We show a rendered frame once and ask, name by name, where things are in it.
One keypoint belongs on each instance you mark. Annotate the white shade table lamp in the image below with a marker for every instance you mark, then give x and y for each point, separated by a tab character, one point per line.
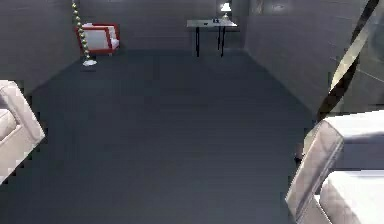
226	8

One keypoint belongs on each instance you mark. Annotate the beaded gold floor lamp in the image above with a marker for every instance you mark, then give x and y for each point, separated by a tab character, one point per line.
81	33

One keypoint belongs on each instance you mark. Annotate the grey black-legged side table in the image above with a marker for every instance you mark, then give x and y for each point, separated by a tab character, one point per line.
210	24

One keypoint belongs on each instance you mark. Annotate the small dark blue object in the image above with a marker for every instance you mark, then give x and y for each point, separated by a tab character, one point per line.
216	20

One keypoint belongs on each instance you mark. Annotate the red white armchair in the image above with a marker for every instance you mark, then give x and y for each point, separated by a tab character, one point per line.
99	39

